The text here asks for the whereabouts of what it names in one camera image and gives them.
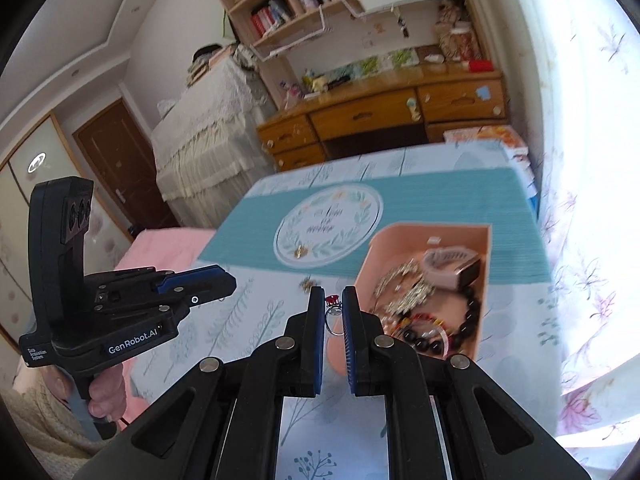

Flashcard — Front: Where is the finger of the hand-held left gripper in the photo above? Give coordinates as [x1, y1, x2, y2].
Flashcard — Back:
[97, 294, 202, 330]
[150, 264, 238, 307]

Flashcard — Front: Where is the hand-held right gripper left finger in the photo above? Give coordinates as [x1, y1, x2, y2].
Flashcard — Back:
[87, 286, 326, 480]

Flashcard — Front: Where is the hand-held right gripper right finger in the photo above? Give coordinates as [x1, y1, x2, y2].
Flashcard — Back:
[341, 285, 592, 480]

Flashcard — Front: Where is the red stone ring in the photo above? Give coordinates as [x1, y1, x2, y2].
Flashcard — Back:
[324, 295, 344, 336]

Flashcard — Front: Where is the red bead bracelet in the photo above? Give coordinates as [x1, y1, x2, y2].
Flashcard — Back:
[392, 310, 452, 342]

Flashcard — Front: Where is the pink plastic box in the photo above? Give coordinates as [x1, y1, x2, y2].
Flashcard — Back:
[327, 222, 494, 379]

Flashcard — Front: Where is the black bead bracelet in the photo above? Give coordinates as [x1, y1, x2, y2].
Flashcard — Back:
[399, 285, 484, 354]

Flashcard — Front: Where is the pink strap smart watch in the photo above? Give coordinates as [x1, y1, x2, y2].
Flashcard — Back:
[423, 247, 484, 290]

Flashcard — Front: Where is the person's left forearm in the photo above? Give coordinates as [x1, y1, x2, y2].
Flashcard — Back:
[0, 384, 102, 467]

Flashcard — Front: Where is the person's left hand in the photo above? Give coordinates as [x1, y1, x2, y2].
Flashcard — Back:
[42, 355, 127, 422]

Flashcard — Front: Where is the pink bed sheet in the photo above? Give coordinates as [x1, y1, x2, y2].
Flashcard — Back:
[112, 226, 217, 412]

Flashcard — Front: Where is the tree print tablecloth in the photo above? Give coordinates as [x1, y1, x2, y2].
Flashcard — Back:
[120, 139, 567, 480]

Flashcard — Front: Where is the brown wooden door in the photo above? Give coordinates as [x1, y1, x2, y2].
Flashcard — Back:
[72, 98, 179, 232]

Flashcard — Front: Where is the lace covered furniture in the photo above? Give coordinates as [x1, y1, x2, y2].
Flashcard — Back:
[151, 52, 277, 212]

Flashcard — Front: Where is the pile of books with hat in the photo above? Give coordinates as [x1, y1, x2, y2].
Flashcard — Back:
[186, 45, 237, 87]

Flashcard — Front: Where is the wooden desk with drawers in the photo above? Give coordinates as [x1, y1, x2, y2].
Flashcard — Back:
[255, 67, 512, 172]

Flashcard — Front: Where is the wooden bookshelf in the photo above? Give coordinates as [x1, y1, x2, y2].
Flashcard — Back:
[209, 0, 482, 92]

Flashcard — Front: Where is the leaf print curtain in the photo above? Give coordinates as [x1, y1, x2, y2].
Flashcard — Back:
[500, 0, 640, 463]

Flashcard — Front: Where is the patterned jar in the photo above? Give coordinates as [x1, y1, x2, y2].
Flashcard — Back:
[439, 24, 482, 64]

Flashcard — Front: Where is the white wire rack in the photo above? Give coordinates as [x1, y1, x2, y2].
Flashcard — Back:
[342, 0, 451, 23]
[249, 4, 352, 62]

